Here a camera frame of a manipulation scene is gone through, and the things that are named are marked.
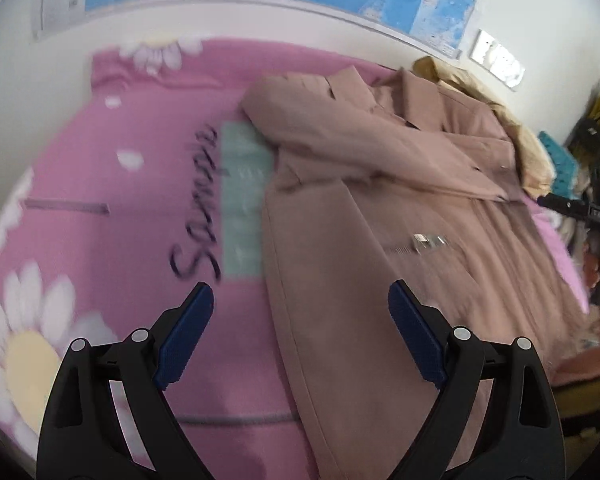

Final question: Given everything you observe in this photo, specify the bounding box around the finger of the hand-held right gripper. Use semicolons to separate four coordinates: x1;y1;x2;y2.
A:
536;194;588;222

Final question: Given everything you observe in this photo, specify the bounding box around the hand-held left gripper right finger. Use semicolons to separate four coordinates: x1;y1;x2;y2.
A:
387;280;567;480

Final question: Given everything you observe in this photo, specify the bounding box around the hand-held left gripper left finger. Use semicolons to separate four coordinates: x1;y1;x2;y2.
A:
36;281;216;480

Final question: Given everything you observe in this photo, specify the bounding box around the dusty pink jacket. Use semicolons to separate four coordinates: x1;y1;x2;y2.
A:
239;66;590;480

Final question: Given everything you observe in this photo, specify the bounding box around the person's right forearm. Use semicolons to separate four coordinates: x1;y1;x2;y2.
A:
550;344;600;389

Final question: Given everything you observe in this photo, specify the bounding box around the blue plastic stool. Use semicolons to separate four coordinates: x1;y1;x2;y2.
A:
536;131;582;202

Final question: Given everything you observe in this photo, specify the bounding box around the tan garment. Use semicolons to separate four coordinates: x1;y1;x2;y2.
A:
412;56;556;200

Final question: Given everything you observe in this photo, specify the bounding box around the black bag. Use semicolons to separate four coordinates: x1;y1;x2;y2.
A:
569;118;600;162

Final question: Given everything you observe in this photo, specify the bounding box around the pink daisy print blanket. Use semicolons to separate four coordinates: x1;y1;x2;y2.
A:
0;35;592;480

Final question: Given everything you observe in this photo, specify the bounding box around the white wall socket panel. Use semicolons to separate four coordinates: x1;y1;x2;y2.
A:
470;29;527;92

